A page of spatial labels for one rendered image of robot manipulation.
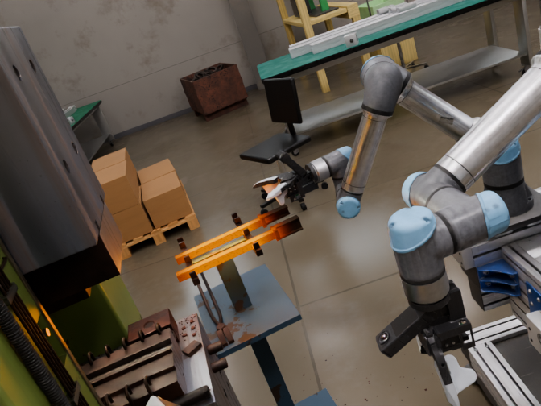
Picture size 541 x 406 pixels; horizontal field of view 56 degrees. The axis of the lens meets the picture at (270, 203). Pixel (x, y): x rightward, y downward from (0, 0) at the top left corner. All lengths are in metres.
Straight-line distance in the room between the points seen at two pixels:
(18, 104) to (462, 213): 0.74
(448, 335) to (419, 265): 0.16
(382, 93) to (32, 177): 0.98
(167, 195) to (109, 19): 5.39
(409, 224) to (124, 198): 3.65
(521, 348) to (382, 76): 1.15
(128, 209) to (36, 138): 3.44
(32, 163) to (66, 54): 8.60
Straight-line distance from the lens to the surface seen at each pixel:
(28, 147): 0.95
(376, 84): 1.55
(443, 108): 1.73
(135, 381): 1.27
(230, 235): 1.70
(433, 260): 0.86
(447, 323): 0.96
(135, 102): 9.44
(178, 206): 4.40
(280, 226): 1.60
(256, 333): 1.68
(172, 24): 9.20
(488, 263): 1.77
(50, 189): 0.97
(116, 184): 4.30
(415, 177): 1.02
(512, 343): 2.19
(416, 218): 0.84
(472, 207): 0.89
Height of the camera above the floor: 1.70
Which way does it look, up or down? 23 degrees down
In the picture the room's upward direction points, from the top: 20 degrees counter-clockwise
